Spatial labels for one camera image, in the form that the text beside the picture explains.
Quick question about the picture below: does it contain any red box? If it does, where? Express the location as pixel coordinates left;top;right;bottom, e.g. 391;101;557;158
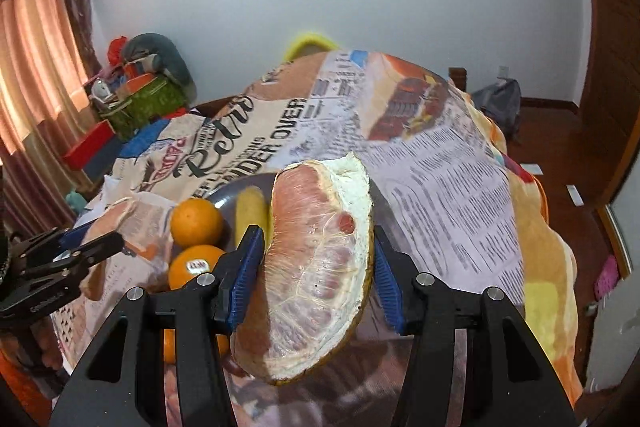
62;119;119;170

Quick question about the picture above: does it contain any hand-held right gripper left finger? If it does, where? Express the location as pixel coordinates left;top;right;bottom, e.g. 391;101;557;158
50;224;266;427

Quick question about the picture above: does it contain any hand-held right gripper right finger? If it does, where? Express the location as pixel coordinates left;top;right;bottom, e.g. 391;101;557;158
372;225;576;427

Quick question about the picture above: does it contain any large orange with sticker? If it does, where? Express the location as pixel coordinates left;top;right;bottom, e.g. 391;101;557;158
168;245;228;293

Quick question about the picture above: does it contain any wooden door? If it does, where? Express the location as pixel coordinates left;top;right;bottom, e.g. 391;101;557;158
575;0;640;208

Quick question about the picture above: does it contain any white wardrobe door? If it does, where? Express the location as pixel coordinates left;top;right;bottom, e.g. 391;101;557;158
585;187;640;393

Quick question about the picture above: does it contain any sugarcane piece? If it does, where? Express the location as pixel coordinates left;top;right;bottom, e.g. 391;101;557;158
234;188;271;253

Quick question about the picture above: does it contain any pink slipper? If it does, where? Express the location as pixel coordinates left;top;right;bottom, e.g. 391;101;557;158
595;255;619;301

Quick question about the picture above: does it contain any pomelo wedge with rind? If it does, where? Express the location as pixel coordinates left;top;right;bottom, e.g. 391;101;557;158
230;152;376;387

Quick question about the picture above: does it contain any printed blanket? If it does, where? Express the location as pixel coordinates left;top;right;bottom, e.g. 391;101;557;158
50;49;583;427

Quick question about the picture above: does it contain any red bag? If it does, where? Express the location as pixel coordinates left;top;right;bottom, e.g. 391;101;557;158
107;37;129;66

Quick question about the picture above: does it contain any purple plate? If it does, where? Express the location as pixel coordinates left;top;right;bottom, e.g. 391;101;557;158
202;172;401;254

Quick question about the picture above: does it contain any wooden bed post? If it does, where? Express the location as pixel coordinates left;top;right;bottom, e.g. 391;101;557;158
448;67;469;94

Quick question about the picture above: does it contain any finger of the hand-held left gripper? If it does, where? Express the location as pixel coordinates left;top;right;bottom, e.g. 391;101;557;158
30;234;125;279
15;226;84;261

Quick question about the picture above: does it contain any orange-brown curtain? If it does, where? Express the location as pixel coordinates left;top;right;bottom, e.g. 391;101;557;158
0;0;101;218

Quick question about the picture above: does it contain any grey backpack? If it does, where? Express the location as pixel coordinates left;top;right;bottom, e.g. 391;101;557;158
470;78;522;140

